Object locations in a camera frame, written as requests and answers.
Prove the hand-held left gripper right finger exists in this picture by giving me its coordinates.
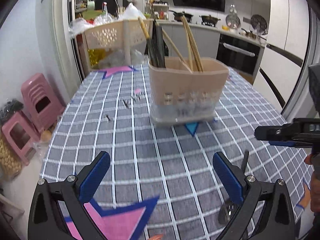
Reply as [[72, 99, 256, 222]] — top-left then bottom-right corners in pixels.
[[212, 152, 296, 240]]

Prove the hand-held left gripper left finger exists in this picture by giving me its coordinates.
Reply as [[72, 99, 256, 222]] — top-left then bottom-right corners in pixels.
[[28, 151, 111, 240]]

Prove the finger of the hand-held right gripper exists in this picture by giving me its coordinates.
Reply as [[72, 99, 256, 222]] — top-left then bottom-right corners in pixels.
[[254, 121, 296, 148]]

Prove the dark grey handled utensil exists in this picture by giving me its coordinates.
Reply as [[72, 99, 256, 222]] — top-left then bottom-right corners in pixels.
[[218, 151, 250, 225]]

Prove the beige plastic utensil holder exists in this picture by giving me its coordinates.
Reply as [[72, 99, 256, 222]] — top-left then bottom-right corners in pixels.
[[148, 56, 230, 128]]

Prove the plain bamboo chopstick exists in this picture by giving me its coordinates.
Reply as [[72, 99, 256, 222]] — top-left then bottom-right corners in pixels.
[[162, 29, 188, 65], [184, 21, 204, 72], [181, 16, 195, 71]]

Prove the person's right hand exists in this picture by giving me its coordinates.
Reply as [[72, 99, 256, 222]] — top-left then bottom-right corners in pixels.
[[304, 154, 320, 213]]

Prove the grey checked tablecloth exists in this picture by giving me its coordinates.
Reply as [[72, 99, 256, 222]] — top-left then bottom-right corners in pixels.
[[41, 64, 316, 240]]

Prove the black built-in oven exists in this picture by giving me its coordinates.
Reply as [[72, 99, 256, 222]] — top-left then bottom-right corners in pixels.
[[216, 33, 263, 76]]

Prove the pink plastic stool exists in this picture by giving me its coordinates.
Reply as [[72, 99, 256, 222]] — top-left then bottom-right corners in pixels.
[[1, 111, 42, 166], [21, 73, 66, 130]]

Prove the round metal pot lid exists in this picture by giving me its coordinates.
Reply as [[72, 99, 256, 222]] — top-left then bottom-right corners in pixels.
[[225, 4, 241, 28], [251, 14, 268, 35]]

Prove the bag of yellow contents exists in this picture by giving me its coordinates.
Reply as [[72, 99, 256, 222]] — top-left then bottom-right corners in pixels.
[[0, 129, 23, 179]]

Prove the yellow oil bottle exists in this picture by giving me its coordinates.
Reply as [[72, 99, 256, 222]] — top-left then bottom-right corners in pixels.
[[87, 48, 111, 67]]

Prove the white kitchen counter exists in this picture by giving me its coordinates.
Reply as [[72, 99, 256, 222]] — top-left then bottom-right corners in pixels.
[[152, 20, 266, 48]]

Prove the black frying pan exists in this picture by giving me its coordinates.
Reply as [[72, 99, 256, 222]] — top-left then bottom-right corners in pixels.
[[199, 15, 222, 27]]

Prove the beige basket storage rack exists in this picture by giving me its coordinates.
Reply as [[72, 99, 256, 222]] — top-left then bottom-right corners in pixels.
[[83, 18, 153, 68]]

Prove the clear plastic bag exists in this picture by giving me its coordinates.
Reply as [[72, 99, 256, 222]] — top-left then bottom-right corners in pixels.
[[123, 2, 146, 21], [68, 13, 116, 38]]

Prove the black wok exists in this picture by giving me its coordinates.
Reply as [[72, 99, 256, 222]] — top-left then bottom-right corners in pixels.
[[169, 10, 195, 22]]

